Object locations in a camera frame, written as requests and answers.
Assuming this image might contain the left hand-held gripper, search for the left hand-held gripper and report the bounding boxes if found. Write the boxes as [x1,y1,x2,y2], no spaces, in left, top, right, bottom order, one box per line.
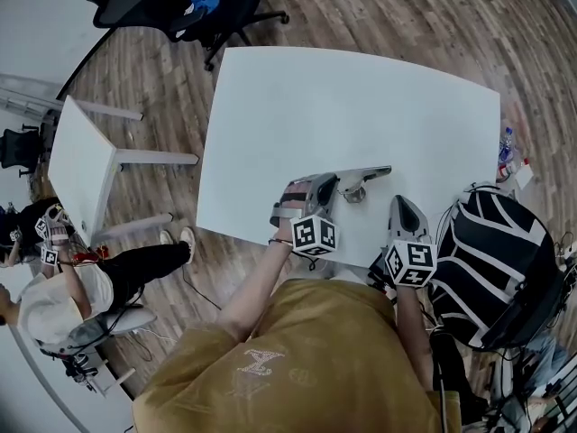
[269,172,341,258]

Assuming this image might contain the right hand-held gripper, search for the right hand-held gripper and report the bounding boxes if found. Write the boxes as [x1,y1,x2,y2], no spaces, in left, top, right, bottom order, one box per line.
[384,195,439,289]

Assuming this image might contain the person's left forearm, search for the person's left forearm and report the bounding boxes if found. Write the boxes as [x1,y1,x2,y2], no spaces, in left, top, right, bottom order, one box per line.
[218,240,294,342]

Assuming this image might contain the person's right forearm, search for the person's right forearm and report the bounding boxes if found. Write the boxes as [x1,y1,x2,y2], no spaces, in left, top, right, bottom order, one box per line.
[394,281,436,390]

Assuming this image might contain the person's left hand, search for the person's left hand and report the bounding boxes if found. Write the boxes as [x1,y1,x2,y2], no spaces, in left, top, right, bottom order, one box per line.
[272,180,314,243]

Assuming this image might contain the person's light grey trousers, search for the person's light grey trousers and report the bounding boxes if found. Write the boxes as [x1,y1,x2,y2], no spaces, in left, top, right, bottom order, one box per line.
[328,266,378,288]

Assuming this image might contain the white paper sheet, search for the white paper sheet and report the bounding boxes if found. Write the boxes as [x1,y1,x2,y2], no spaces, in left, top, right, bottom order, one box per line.
[513,164,536,189]

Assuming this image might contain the clear plastic water bottle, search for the clear plastic water bottle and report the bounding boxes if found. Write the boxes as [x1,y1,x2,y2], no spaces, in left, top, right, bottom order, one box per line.
[498,126,517,161]

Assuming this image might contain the person's mustard shirt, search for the person's mustard shirt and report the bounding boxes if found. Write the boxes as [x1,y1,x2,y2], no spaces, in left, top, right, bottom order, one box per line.
[133,278,461,433]

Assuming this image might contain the white metal rack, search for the white metal rack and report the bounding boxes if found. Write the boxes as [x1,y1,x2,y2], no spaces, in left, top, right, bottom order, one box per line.
[531,363,577,433]

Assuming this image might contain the red fire extinguisher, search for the red fire extinguisher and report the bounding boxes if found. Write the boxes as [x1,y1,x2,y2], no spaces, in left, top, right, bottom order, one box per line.
[71,244,110,263]

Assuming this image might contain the small white side table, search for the small white side table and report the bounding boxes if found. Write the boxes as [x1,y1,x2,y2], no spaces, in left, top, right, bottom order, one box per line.
[47,95,200,247]

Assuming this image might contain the grey metal ladder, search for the grey metal ladder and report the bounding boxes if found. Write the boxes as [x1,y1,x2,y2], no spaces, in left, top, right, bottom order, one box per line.
[0,73,64,119]

